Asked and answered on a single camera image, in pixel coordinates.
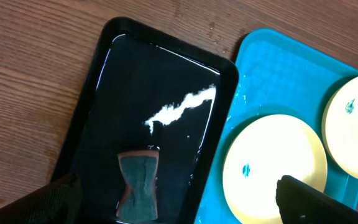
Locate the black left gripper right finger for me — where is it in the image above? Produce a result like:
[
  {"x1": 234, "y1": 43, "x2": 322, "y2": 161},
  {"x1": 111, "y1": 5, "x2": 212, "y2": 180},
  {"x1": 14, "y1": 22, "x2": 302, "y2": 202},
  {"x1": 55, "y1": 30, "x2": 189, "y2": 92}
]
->
[{"x1": 275, "y1": 175, "x2": 358, "y2": 224}]

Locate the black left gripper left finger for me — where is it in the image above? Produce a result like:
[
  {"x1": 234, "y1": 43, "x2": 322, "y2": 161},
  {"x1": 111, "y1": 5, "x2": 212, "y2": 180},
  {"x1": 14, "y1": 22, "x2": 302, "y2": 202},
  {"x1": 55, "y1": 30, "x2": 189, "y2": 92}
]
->
[{"x1": 0, "y1": 174, "x2": 82, "y2": 224}]

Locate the yellow plate front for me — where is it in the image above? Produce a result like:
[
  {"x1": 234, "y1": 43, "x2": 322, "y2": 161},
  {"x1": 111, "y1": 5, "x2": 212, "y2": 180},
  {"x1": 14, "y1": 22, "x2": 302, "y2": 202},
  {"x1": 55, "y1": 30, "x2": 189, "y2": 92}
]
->
[{"x1": 223, "y1": 114, "x2": 328, "y2": 223}]

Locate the yellow plate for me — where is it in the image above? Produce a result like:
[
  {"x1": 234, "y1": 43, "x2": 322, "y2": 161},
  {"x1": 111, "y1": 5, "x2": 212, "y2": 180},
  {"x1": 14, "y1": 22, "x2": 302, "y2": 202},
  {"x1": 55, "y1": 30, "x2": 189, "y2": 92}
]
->
[
  {"x1": 321, "y1": 77, "x2": 358, "y2": 179},
  {"x1": 223, "y1": 114, "x2": 328, "y2": 223}
]

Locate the teal plastic tray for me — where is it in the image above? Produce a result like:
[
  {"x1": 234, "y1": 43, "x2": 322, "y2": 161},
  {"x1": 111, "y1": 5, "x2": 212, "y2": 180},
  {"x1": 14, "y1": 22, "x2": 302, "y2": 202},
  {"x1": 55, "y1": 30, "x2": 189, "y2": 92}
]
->
[{"x1": 195, "y1": 28, "x2": 358, "y2": 223}]

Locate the black plastic tray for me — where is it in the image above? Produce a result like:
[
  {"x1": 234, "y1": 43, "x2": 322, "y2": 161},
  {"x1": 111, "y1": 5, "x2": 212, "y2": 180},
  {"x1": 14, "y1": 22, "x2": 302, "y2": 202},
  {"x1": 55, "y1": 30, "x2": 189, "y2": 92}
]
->
[{"x1": 52, "y1": 17, "x2": 239, "y2": 223}]

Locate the yellow plate rear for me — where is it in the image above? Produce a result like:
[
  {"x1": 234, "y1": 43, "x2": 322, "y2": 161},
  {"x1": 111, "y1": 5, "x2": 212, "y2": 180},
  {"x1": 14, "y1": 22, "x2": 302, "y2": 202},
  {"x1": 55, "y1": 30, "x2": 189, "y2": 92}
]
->
[{"x1": 321, "y1": 77, "x2": 358, "y2": 179}]

